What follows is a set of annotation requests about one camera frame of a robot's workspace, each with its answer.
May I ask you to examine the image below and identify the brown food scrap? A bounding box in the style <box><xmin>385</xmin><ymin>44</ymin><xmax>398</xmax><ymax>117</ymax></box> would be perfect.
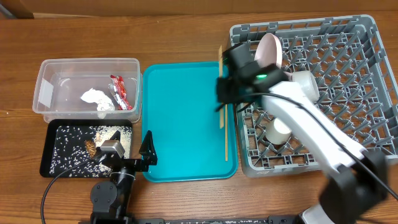
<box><xmin>85</xmin><ymin>140</ymin><xmax>96</xmax><ymax>158</ymax></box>

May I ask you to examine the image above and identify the white napkin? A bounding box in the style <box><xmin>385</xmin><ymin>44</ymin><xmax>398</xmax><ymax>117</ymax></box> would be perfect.
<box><xmin>80</xmin><ymin>88</ymin><xmax>116</xmax><ymax>111</ymax></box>

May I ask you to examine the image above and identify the red silver snack wrapper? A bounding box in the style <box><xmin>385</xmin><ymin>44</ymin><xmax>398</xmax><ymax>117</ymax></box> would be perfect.
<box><xmin>108</xmin><ymin>75</ymin><xmax>132</xmax><ymax>110</ymax></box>

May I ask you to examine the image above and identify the large white plate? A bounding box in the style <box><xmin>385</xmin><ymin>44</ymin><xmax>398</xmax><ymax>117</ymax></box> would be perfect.
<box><xmin>254</xmin><ymin>34</ymin><xmax>282</xmax><ymax>68</ymax></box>

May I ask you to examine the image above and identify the white cup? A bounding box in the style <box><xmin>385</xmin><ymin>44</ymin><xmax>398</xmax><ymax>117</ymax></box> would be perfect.
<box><xmin>266</xmin><ymin>118</ymin><xmax>292</xmax><ymax>145</ymax></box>

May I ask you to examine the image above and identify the grey bowl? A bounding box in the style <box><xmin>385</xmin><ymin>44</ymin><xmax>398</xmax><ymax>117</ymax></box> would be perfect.
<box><xmin>292</xmin><ymin>70</ymin><xmax>320</xmax><ymax>103</ymax></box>

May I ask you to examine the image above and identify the small pink bowl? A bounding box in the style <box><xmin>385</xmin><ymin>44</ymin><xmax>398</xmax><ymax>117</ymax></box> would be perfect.
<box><xmin>284</xmin><ymin>72</ymin><xmax>292</xmax><ymax>81</ymax></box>

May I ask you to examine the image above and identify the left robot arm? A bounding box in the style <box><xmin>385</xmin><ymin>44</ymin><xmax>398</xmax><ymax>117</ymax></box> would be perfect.
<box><xmin>90</xmin><ymin>131</ymin><xmax>158</xmax><ymax>223</ymax></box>

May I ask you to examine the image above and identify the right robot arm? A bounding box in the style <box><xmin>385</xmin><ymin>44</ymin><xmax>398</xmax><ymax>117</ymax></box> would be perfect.
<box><xmin>216</xmin><ymin>43</ymin><xmax>397</xmax><ymax>223</ymax></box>

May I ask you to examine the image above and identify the black food waste tray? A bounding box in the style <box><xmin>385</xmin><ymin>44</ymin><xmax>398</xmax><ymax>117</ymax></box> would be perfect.
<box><xmin>39</xmin><ymin>119</ymin><xmax>133</xmax><ymax>177</ymax></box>

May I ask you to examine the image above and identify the clear plastic waste bin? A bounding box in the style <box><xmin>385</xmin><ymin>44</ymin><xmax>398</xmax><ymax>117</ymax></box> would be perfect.
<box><xmin>32</xmin><ymin>58</ymin><xmax>142</xmax><ymax>123</ymax></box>

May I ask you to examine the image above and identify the grey dishwasher rack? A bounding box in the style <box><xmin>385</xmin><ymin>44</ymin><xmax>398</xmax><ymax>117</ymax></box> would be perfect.
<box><xmin>229</xmin><ymin>15</ymin><xmax>397</xmax><ymax>177</ymax></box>

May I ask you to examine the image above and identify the teal serving tray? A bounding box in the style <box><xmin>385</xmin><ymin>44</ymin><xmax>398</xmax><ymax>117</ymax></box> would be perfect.
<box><xmin>142</xmin><ymin>62</ymin><xmax>239</xmax><ymax>183</ymax></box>

